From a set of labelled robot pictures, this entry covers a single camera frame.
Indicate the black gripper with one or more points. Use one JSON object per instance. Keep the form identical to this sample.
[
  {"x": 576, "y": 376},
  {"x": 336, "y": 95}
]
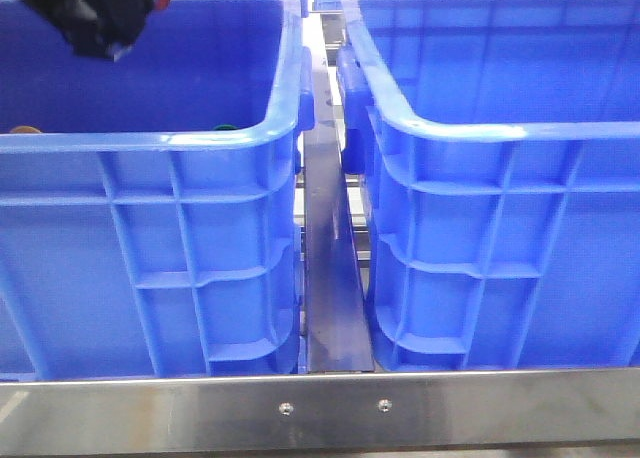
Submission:
[{"x": 105, "y": 29}]

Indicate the yellow mushroom push button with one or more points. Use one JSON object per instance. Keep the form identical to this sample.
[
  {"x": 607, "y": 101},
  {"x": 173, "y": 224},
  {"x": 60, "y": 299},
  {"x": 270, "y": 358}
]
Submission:
[{"x": 25, "y": 129}]

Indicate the green mushroom push button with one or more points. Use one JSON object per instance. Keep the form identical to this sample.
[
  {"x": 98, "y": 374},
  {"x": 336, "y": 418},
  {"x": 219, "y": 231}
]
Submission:
[{"x": 225, "y": 127}]

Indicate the steel divider rail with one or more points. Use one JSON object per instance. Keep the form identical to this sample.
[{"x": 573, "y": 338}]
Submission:
[{"x": 338, "y": 338}]

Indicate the blue plastic bin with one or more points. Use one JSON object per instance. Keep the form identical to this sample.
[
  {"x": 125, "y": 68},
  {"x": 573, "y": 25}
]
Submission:
[
  {"x": 135, "y": 240},
  {"x": 500, "y": 157}
]

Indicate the right blue plastic bin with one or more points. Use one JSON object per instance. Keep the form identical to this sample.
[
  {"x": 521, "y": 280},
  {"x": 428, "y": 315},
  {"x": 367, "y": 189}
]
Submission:
[{"x": 500, "y": 157}]

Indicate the left blue plastic bin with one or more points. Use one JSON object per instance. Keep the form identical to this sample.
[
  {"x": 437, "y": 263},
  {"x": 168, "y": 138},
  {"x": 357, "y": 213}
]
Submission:
[{"x": 135, "y": 240}]

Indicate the steel front rail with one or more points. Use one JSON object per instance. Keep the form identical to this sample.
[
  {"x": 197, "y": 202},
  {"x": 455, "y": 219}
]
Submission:
[{"x": 330, "y": 412}]

